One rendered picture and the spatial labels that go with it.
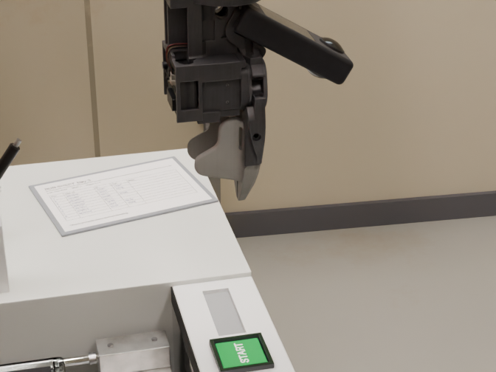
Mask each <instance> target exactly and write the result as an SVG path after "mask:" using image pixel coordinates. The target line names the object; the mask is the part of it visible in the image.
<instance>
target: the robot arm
mask: <svg viewBox="0 0 496 372"><path fill-rule="evenodd" d="M258 1H260V0H164V21H165V40H163V41H162V58H163V62H162V68H163V78H164V94H166V95H167V96H168V103H169V105H170V107H171V109H172V111H175V113H176V121H177V123H186V122H195V121H197V123H198V124H204V123H209V124H210V125H209V127H208V129H207V130H206V131H204V132H202V133H200V134H199V135H197V136H195V137H194V138H192V139H191V140H190V141H189V142H188V144H187V152H188V154H189V156H190V157H191V158H192V159H194V160H195V163H194V168H195V170H196V172H197V173H198V174H200V175H202V176H209V177H215V178H220V179H231V180H234V183H235V192H236V197H237V199H238V200H239V201H242V200H245V199H246V197H247V196H248V194H249V192H250V191H251V189H252V187H253V185H254V184H255V181H256V179H257V177H258V173H259V170H260V166H261V163H262V158H263V153H264V143H265V136H266V112H265V107H266V104H267V98H268V85H267V72H266V64H265V61H264V59H263V57H264V56H265V54H266V49H265V48H264V47H266V48H267V49H269V50H271V51H273V52H275V53H277V54H279V55H281V56H283V57H285V58H287V59H289V60H291V61H293V62H294V63H296V64H298V65H300V66H302V67H304V68H306V69H307V70H308V71H309V73H310V74H312V75H313V76H315V77H316V78H322V79H327V80H330V81H331V82H333V83H335V84H337V85H340V84H343V83H344V82H345V79H346V78H347V76H348V75H349V73H350V72H351V70H352V69H353V67H354V64H353V62H352V61H351V59H350V58H349V57H348V56H347V55H346V54H345V51H344V50H343V48H342V47H341V45H340V44H339V43H338V42H337V41H335V40H334V39H332V38H323V37H320V36H318V35H316V34H314V33H312V32H310V31H308V30H307V29H305V28H303V27H301V26H299V25H297V24H295V23H294V22H292V21H290V20H288V19H286V18H284V17H283V16H281V15H278V14H277V13H274V12H272V11H271V10H269V9H267V8H265V7H263V6H261V5H259V4H258V3H256V2H258ZM217 7H220V8H218V9H217V10H216V8H217Z"/></svg>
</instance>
